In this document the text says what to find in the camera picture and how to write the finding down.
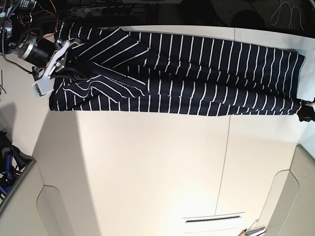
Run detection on grey tool at bottom edge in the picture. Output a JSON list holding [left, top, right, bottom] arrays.
[[240, 219, 266, 236]]

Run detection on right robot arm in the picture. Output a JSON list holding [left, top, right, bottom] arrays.
[[0, 0, 105, 82]]

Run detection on black cable ties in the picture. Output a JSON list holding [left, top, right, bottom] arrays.
[[0, 70, 7, 94]]

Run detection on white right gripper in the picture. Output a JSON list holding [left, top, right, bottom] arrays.
[[43, 38, 103, 81]]

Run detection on navy white striped T-shirt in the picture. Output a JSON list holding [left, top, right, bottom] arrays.
[[49, 23, 305, 116]]

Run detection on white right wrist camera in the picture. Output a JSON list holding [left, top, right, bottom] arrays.
[[31, 76, 54, 98]]

